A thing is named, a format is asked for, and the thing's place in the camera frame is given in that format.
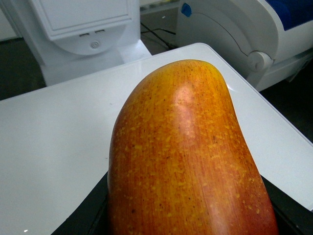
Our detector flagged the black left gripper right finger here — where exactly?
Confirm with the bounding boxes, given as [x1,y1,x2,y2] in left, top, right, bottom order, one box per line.
[262,177,313,235]

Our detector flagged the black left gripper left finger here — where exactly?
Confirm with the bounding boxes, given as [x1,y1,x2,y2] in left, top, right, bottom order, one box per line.
[53,174,109,235]

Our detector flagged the dark red mango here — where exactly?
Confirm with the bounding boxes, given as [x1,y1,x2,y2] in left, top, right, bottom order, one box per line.
[108,60,279,235]

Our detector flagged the white checkout scale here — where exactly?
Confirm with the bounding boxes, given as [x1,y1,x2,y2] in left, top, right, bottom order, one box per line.
[0,43,313,235]

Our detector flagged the white receipt printer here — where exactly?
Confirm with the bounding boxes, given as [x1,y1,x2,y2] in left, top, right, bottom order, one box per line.
[176,0,313,91]

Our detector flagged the white POS terminal stand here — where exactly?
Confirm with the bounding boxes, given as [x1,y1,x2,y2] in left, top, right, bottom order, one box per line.
[0,0,150,86]

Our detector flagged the black cable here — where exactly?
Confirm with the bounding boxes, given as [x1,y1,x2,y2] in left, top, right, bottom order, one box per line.
[140,22,177,51]

